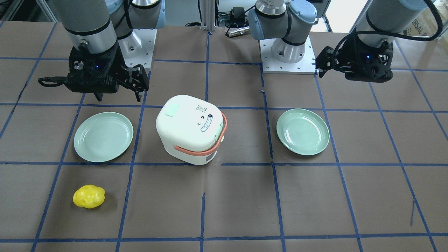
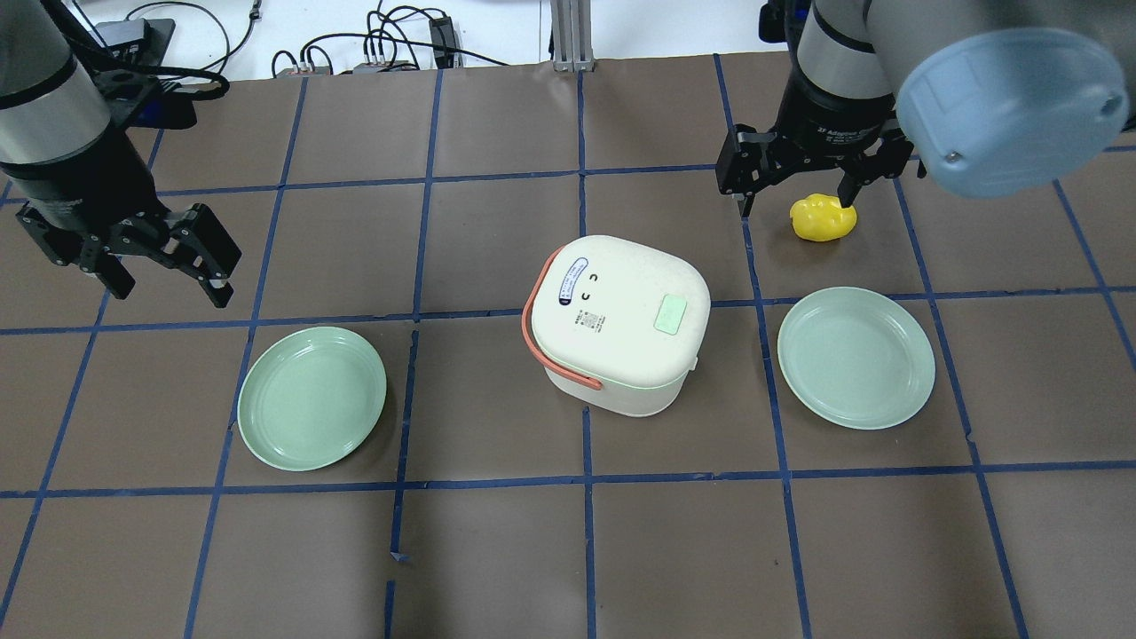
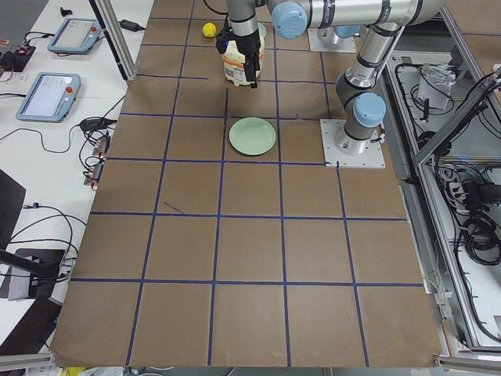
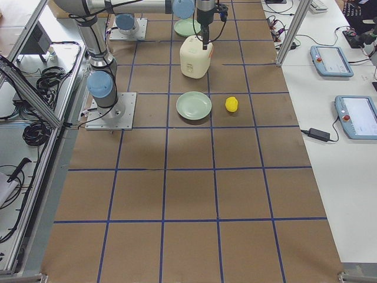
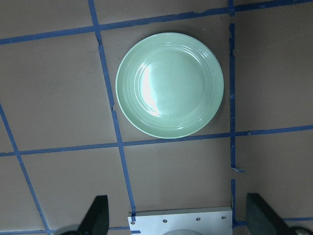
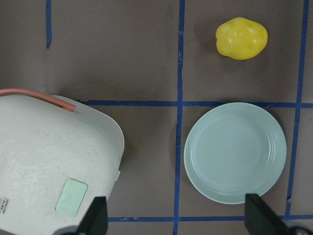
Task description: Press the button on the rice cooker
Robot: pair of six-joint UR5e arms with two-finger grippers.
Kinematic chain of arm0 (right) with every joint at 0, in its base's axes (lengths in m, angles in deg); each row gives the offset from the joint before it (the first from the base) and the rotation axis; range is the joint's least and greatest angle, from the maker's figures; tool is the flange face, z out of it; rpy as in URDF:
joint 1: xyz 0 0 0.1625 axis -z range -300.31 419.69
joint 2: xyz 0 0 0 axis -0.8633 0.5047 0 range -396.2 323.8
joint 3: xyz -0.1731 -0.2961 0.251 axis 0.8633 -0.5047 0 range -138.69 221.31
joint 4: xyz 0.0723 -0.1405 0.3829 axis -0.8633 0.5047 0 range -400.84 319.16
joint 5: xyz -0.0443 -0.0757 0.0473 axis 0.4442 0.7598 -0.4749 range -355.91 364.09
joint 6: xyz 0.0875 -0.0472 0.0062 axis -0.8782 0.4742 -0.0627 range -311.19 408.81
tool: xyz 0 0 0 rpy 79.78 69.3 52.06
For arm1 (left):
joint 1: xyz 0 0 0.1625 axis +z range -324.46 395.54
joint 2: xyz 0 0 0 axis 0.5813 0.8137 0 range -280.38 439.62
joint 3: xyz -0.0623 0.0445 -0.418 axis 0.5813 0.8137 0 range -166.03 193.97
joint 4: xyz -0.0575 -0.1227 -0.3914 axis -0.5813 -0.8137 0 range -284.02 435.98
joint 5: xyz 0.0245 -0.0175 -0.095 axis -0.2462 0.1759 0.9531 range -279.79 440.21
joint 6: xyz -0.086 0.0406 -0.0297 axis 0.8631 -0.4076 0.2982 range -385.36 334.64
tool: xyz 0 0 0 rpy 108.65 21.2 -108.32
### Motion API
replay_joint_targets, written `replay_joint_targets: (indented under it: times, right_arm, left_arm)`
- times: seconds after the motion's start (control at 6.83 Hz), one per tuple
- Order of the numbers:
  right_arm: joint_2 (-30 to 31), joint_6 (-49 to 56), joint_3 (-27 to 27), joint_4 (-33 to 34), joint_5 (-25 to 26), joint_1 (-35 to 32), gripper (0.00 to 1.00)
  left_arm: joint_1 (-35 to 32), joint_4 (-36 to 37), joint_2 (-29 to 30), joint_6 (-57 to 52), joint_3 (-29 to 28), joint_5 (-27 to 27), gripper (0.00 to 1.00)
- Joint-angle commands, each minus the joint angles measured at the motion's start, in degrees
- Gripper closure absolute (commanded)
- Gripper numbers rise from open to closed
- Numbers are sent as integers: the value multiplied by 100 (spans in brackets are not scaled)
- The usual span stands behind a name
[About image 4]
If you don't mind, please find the blue teach pendant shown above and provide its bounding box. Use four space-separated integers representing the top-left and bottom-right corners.
335 96 376 140
310 45 354 78

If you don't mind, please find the aluminium frame rail left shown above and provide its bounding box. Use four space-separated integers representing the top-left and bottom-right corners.
1 55 62 128

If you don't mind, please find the coiled black cable upper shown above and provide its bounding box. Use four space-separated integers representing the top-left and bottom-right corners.
36 66 63 104

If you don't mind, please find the brown paper table mat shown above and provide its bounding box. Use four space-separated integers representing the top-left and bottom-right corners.
42 1 342 282

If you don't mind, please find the coiled black cable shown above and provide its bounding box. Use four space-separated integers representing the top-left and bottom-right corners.
36 66 63 104
22 121 49 147

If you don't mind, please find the green plate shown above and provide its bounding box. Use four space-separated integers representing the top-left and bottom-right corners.
174 18 201 37
176 91 212 120

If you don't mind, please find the cream white rice cooker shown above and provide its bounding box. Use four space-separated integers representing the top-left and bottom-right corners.
180 35 213 79

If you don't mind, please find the near green plate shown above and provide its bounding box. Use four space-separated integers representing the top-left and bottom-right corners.
176 91 212 120

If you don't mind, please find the black power adapter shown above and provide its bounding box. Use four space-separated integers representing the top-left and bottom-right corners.
307 128 330 142

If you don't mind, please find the white keyboard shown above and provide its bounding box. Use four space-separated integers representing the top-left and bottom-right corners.
309 0 328 14

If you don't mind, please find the far blue teach pendant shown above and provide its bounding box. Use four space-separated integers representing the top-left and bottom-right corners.
310 45 354 78

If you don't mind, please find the coiled black cable lower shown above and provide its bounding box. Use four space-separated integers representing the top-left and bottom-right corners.
22 121 49 147

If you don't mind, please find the aluminium frame post right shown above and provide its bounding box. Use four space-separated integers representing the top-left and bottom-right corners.
276 0 311 67

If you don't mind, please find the far green plate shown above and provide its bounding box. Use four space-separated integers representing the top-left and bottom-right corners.
174 18 201 37

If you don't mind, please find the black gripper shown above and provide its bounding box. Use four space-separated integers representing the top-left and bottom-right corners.
196 0 228 49

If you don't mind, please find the near blue teach pendant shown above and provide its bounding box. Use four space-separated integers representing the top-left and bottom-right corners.
335 96 376 140

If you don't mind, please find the yellow toy lemon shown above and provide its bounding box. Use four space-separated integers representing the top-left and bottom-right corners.
225 96 239 113

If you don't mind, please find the grey control box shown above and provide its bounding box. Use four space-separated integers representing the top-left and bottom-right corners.
21 21 52 62

